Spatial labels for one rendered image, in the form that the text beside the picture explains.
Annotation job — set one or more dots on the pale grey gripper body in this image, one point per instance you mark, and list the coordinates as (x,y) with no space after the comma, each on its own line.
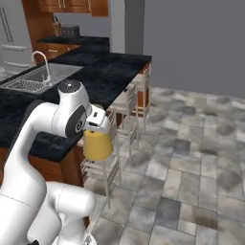
(102,127)

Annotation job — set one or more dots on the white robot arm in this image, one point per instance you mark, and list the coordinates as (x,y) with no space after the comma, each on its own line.
(25,178)

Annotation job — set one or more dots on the yellow pitcher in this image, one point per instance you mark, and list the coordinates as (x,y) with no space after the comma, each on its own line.
(97,146)

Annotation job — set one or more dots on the white bar stool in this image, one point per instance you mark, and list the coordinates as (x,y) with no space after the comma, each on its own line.
(129,105)
(110,173)
(143,86)

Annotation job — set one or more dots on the steel sink basin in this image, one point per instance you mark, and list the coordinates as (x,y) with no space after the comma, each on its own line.
(38,79)

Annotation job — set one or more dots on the white curved tap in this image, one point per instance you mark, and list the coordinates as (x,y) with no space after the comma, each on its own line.
(46,68)

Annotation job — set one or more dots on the wooden base cupboards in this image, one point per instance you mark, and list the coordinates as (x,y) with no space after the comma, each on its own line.
(52,49)

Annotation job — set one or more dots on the grey toaster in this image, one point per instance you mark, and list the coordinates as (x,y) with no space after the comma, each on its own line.
(69,32)

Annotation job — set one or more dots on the wooden knife block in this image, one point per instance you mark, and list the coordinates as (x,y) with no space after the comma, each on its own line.
(57,28)

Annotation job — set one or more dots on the grey fridge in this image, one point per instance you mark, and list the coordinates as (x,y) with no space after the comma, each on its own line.
(12,32)

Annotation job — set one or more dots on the wooden wall cupboards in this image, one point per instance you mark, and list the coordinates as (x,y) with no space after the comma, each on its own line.
(73,6)

